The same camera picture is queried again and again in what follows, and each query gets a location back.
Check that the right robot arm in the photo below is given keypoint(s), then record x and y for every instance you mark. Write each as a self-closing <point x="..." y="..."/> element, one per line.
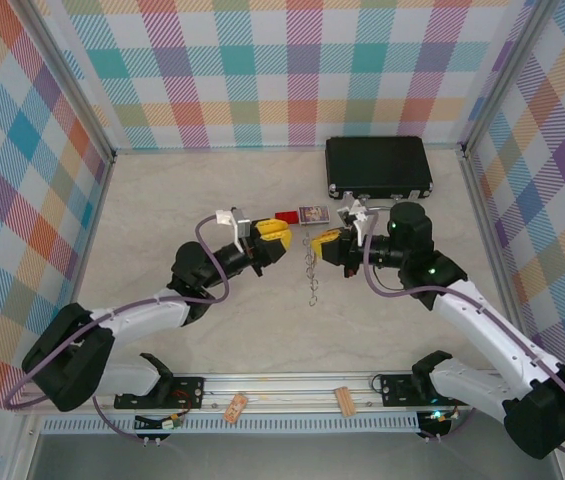
<point x="472" y="320"/>

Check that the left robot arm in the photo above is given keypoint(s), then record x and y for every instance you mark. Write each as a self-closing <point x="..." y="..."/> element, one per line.
<point x="137" y="317"/>

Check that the red toy brick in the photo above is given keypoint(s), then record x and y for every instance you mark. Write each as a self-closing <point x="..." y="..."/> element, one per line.
<point x="286" y="217"/>

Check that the playing card box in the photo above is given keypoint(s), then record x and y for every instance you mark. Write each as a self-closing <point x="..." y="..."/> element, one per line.
<point x="314" y="215"/>

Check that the black briefcase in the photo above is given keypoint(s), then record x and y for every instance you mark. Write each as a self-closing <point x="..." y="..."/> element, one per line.
<point x="377" y="162"/>

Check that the small wooden mousetrap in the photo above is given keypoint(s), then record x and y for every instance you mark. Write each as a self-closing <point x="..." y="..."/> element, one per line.
<point x="235" y="407"/>

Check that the small wooden block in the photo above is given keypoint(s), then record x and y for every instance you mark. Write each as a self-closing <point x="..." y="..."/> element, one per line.
<point x="345" y="401"/>

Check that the yellow power connector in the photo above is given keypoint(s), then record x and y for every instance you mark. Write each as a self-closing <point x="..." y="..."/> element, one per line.
<point x="172" y="424"/>

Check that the grey metal sheet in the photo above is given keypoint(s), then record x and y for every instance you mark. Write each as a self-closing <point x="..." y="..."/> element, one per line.
<point x="287" y="457"/>

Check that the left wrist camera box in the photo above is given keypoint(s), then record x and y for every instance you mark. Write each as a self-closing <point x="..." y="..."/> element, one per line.
<point x="242" y="227"/>

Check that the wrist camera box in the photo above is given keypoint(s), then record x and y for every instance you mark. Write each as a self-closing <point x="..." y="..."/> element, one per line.
<point x="242" y="227"/>
<point x="359" y="212"/>

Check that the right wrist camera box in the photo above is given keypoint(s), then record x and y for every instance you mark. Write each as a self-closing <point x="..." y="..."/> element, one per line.
<point x="359" y="212"/>

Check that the aluminium side rail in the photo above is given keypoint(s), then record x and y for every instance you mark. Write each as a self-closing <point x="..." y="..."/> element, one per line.
<point x="484" y="220"/>
<point x="98" y="210"/>

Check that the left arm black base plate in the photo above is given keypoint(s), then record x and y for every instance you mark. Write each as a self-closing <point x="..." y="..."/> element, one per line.
<point x="187" y="390"/>

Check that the aluminium mounting rail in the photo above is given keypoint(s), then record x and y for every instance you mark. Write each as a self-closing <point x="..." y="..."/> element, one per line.
<point x="287" y="387"/>

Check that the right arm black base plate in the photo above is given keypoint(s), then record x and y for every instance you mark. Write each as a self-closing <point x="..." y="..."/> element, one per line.
<point x="399" y="390"/>

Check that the aluminium frame post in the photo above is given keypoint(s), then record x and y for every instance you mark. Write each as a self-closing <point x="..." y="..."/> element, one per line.
<point x="512" y="75"/>
<point x="62" y="75"/>

